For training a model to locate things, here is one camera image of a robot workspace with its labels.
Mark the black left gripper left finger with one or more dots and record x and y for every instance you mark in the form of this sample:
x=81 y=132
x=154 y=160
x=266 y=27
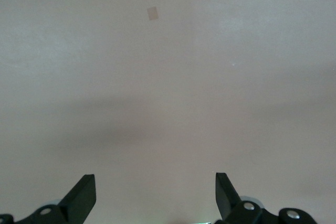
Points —
x=78 y=203

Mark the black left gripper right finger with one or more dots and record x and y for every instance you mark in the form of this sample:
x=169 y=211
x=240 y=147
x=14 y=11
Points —
x=225 y=200

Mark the brown tape patch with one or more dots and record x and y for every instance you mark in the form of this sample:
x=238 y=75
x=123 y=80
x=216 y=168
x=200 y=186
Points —
x=153 y=13

